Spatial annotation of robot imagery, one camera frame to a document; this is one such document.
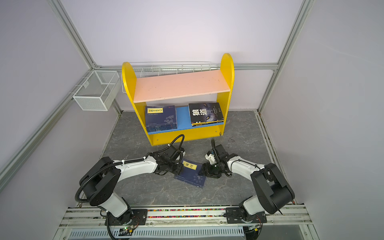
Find navy book with flower emblem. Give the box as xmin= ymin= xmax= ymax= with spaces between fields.
xmin=174 ymin=160 xmax=207 ymax=189

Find navy book lowest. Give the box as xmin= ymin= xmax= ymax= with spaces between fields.
xmin=145 ymin=106 xmax=178 ymax=133

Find dark wolf cover book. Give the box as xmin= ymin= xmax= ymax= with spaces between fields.
xmin=189 ymin=103 xmax=224 ymax=127

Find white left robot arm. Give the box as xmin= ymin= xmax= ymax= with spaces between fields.
xmin=75 ymin=135 xmax=185 ymax=225

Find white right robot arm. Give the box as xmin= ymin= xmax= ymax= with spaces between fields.
xmin=199 ymin=145 xmax=295 ymax=223

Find white mesh basket left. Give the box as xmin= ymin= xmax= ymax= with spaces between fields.
xmin=73 ymin=70 xmax=121 ymax=112

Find white wire basket rear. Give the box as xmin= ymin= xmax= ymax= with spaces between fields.
xmin=131 ymin=62 xmax=220 ymax=78

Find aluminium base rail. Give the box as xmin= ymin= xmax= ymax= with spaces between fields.
xmin=54 ymin=204 xmax=319 ymax=240

